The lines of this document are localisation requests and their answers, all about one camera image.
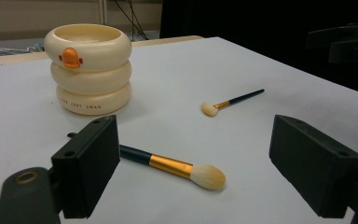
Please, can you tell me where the beige wooden shelf unit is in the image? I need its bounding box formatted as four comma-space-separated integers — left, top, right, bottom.
0, 0, 163, 42

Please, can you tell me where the black curtain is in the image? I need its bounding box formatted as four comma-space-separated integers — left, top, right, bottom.
159, 0, 358, 97

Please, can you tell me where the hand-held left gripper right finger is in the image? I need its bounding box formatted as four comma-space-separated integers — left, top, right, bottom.
268, 114, 358, 219

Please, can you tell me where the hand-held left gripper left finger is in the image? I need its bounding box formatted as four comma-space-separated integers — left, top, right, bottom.
50, 115, 121, 219

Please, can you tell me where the black cable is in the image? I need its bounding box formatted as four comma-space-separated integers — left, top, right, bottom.
128, 0, 139, 42
115, 0, 150, 41

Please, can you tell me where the large makeup brush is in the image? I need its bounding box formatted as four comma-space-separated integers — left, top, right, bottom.
66, 133, 227, 191

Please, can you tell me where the small makeup brush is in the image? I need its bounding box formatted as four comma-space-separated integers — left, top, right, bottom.
200, 89, 266, 119

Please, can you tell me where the cream ringed duck brush holder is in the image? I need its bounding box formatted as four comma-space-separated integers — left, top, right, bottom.
43, 23, 133, 117

